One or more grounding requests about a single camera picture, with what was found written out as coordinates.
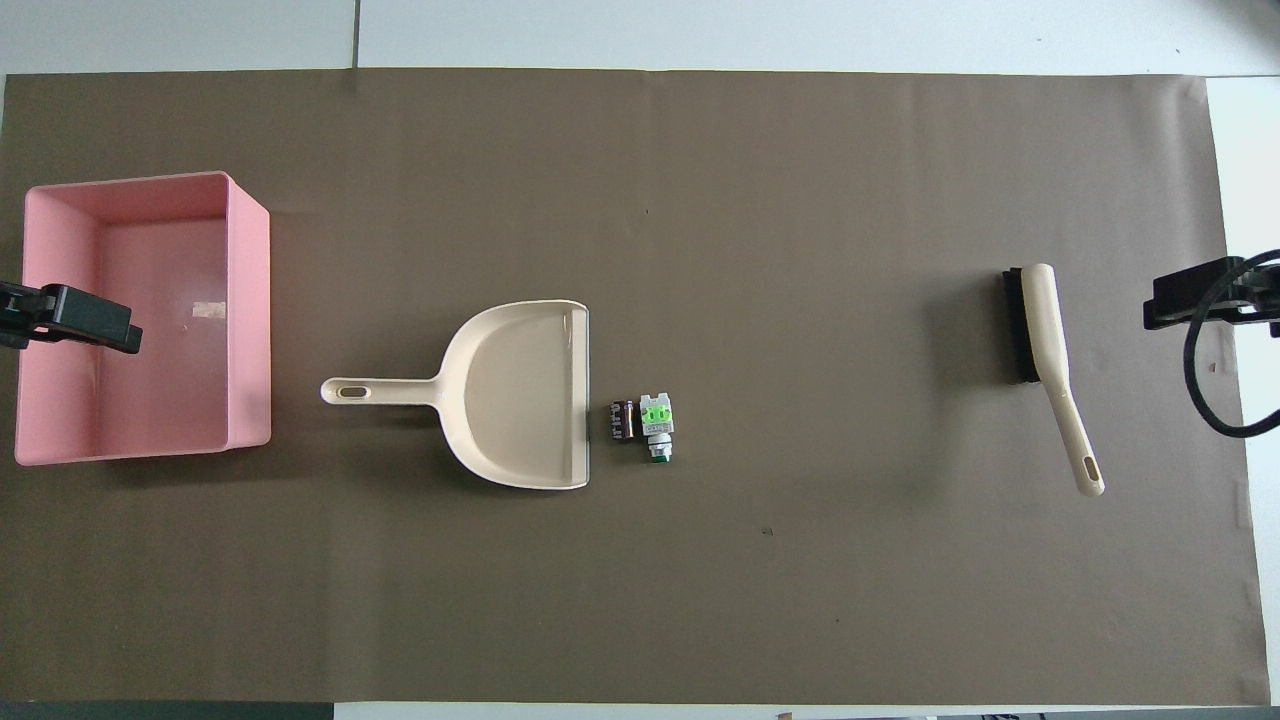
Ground pink plastic bin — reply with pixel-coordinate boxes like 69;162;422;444
14;171;273;467

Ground cream plastic dustpan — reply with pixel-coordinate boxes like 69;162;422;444
320;299;592;491

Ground cream hand brush black bristles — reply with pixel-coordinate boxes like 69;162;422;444
1003;263;1107;498

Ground white green push-button switch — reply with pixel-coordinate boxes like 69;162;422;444
639;392;677;465

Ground black cable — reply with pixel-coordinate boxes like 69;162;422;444
1183;249;1280;440

